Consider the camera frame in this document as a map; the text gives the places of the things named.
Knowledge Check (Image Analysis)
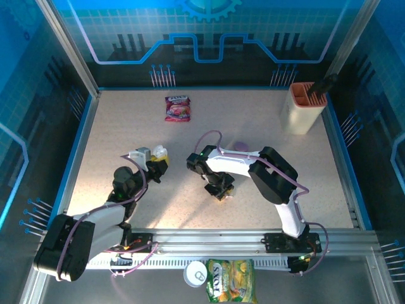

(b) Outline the white slotted cable duct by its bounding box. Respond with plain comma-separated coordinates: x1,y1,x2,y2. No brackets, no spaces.
85,256,290,269

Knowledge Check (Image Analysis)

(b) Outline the aluminium frame post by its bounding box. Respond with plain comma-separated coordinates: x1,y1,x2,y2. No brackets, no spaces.
325,0,382,80
35,0,103,98

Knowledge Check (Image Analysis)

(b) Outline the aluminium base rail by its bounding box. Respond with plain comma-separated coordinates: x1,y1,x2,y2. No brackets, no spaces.
37,228,380,254

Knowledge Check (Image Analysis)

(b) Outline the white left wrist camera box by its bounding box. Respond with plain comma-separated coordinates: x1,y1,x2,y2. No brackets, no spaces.
128,146,153,170

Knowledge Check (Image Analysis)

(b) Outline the green yellow candy bag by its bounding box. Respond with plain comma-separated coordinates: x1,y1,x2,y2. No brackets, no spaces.
205,258,258,304

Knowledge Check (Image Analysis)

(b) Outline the white tin can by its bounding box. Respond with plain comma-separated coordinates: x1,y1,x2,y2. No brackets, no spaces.
183,260,209,288

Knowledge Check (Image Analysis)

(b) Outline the black connector box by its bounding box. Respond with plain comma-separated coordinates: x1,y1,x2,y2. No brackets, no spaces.
288,253,313,276

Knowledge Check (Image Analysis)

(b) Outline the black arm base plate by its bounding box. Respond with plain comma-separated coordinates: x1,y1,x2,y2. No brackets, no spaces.
264,232,323,254
104,232,156,254

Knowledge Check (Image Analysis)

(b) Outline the red candy bag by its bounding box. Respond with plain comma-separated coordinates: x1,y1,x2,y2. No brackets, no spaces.
164,96,192,123

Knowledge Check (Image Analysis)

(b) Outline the beige holder with orange rim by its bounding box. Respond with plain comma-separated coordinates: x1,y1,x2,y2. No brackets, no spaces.
279,82,329,136

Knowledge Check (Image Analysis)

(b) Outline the black utensil handle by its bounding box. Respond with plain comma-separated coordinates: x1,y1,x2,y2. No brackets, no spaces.
307,72,338,97

